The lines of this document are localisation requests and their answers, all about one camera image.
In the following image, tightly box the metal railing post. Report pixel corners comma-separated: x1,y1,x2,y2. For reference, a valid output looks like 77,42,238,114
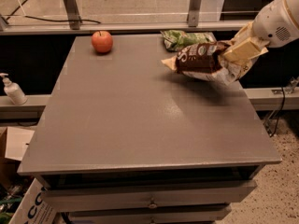
187,0,202,27
63,0,81,30

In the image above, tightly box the grey cabinet upper drawer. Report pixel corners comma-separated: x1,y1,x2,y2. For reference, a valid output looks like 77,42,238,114
42,180,257,212

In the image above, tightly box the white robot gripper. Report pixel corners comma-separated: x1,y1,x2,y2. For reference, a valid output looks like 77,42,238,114
222,0,299,62

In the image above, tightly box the black cable at right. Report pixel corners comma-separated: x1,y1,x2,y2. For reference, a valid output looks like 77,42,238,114
268,86,287,138

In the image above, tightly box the grey cabinet lower drawer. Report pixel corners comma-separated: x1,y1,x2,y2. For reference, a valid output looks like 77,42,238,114
69,204,231,224

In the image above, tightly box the black cable on floor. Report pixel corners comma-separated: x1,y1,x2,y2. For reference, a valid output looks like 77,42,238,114
5,14,102,25

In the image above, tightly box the open brown cardboard box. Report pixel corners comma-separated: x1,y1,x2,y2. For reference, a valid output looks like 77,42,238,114
0,127,34,189

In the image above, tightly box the brown sea salt chip bag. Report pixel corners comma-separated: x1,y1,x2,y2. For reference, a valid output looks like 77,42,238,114
162,41,268,85

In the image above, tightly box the grey cabinet drawer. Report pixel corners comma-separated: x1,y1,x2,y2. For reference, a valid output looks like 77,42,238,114
69,204,231,224
42,180,257,212

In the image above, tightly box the white cardboard box with letters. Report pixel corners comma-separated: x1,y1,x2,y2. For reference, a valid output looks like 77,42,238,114
8,179,56,224

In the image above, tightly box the red apple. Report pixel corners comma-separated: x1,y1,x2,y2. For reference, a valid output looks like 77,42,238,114
92,31,113,53

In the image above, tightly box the white pump bottle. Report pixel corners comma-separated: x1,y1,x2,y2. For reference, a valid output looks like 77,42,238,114
0,73,27,105

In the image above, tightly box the green jalapeno chip bag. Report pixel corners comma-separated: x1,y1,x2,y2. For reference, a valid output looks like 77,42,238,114
161,30,216,51

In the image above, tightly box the left metal railing post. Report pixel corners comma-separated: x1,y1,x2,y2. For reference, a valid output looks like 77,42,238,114
63,0,81,30

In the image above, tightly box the right metal railing post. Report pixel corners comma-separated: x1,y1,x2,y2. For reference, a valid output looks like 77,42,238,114
187,0,202,27

